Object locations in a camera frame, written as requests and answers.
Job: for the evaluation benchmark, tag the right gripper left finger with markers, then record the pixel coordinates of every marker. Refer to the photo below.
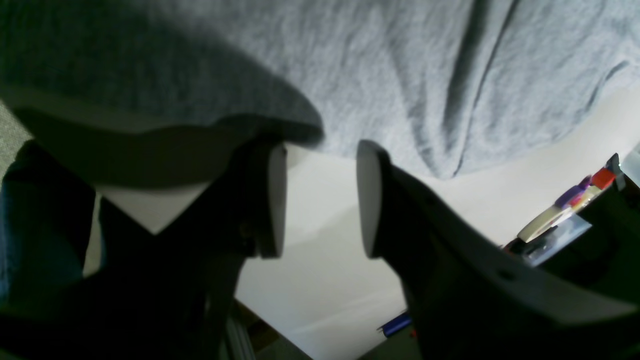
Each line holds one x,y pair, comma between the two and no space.
158,297

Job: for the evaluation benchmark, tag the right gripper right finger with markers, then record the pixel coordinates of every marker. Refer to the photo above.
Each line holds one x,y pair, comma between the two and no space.
467,298

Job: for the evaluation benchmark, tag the grey T-shirt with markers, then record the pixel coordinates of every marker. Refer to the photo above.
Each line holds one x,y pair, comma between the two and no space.
448,87

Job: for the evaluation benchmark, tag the blue clamp tool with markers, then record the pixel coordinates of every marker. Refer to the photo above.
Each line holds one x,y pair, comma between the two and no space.
395,325

